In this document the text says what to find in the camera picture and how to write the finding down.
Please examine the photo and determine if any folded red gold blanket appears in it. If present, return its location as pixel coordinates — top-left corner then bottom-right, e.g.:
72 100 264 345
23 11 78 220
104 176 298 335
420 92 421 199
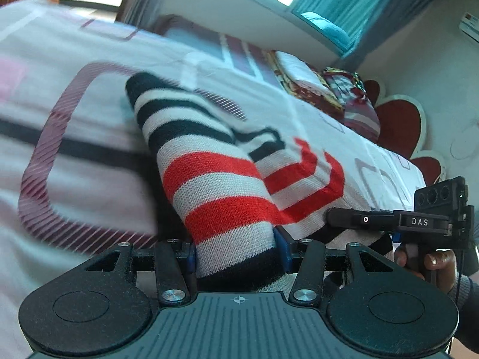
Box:
264 50 344 120

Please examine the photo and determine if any white patterned bed quilt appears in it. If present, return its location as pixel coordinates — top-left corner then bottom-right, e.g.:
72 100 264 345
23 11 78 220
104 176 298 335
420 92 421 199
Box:
1 0 425 358

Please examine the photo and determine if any person's right hand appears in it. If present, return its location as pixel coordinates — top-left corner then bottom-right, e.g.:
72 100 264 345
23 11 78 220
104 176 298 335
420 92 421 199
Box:
394 245 457 293

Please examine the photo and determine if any striped pillow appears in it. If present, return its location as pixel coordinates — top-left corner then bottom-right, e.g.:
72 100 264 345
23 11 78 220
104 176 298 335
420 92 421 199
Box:
322 67 381 144

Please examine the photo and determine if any red black striped knit sweater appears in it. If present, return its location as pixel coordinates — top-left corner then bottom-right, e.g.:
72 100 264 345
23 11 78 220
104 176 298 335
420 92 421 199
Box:
126 72 393 293

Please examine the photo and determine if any teal cloth on windowsill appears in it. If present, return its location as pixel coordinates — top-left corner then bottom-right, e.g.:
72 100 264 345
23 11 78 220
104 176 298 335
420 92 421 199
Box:
301 12 351 51

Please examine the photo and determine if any white wall air conditioner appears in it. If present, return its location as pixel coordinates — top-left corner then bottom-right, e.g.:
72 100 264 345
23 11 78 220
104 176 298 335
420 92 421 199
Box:
459 12 479 43

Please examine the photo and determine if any striped grey maroon bed sheet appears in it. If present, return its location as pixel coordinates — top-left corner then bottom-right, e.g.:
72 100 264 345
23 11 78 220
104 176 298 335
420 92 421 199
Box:
155 15 286 91

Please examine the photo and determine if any red white scalloped headboard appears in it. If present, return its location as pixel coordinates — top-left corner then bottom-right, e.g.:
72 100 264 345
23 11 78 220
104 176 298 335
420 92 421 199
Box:
365 79 447 185

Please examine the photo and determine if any grey right curtain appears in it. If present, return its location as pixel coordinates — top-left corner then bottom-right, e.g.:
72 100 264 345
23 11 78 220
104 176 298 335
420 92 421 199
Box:
335 0 433 72

